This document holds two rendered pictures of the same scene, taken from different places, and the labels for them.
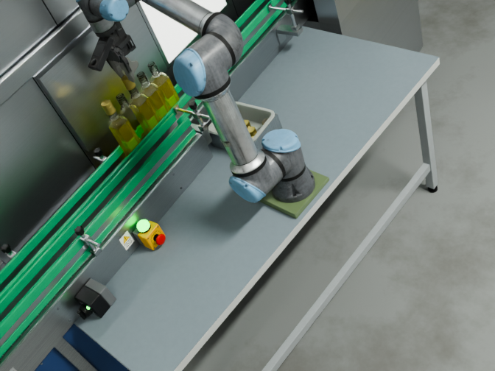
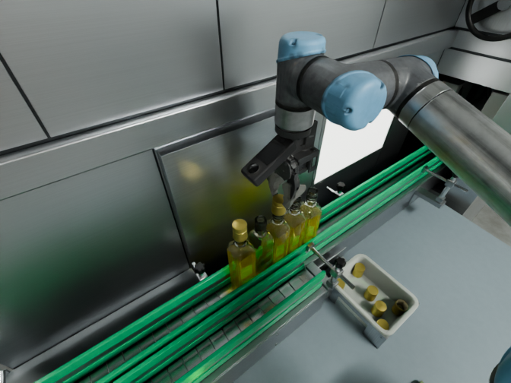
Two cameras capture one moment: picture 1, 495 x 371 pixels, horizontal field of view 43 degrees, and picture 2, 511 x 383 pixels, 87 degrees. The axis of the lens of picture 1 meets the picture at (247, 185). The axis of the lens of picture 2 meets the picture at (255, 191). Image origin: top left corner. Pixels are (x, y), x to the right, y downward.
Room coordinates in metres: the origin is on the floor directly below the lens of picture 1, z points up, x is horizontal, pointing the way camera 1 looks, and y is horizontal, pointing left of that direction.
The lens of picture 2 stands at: (1.41, 0.28, 1.62)
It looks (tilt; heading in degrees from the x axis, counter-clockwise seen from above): 43 degrees down; 2
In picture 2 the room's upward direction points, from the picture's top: straight up
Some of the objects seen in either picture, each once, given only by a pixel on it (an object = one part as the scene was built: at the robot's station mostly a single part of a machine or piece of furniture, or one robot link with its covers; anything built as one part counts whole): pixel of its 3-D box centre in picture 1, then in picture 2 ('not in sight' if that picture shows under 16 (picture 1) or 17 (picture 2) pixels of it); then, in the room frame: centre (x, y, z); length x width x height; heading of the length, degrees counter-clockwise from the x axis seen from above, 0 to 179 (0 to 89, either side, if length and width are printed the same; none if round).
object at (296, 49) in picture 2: (90, 1); (299, 71); (1.88, 0.21, 1.47); 0.09 x 0.08 x 0.11; 30
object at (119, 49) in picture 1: (113, 40); (293, 148); (1.89, 0.21, 1.31); 0.09 x 0.08 x 0.12; 128
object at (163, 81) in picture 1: (167, 96); (305, 227); (1.94, 0.14, 0.99); 0.06 x 0.06 x 0.21; 37
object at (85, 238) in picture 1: (92, 244); not in sight; (1.43, 0.52, 0.94); 0.07 x 0.04 x 0.13; 37
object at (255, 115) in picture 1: (244, 128); (369, 295); (1.82, -0.08, 0.80); 0.22 x 0.17 x 0.09; 37
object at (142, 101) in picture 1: (147, 117); (275, 245); (1.87, 0.23, 0.99); 0.06 x 0.06 x 0.21; 38
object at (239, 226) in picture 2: (108, 107); (239, 230); (1.80, 0.32, 1.14); 0.04 x 0.04 x 0.04
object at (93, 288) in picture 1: (96, 298); not in sight; (1.34, 0.60, 0.79); 0.08 x 0.08 x 0.08; 37
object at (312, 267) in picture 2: (198, 132); (318, 280); (1.84, 0.09, 0.85); 0.09 x 0.04 x 0.07; 37
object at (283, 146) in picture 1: (281, 152); not in sight; (1.46, -0.14, 0.94); 0.13 x 0.12 x 0.14; 120
